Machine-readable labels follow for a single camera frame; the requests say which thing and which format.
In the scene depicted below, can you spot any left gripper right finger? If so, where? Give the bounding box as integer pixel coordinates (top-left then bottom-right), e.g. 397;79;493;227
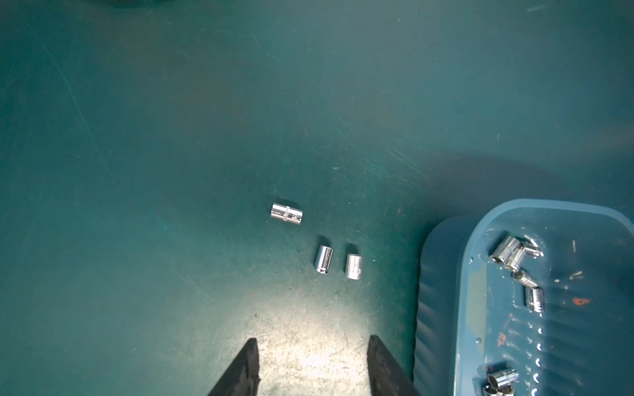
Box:
367;335;420;396

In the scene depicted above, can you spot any chrome socket in box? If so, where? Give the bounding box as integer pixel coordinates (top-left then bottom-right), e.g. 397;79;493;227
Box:
524;287;545;314
490;235;522;265
504;246;526;273
487;368;520;389
512;269;538;289
523;241;543;257
482;384;515;396

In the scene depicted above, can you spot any translucent blue storage box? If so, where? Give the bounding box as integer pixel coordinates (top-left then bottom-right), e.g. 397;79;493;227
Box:
413;199;633;395

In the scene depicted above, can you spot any knurled chrome socket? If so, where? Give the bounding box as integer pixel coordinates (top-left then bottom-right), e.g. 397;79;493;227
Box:
270;203;303;225

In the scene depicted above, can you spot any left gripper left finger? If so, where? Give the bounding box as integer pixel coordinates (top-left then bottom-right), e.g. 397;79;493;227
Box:
208;338;260;396

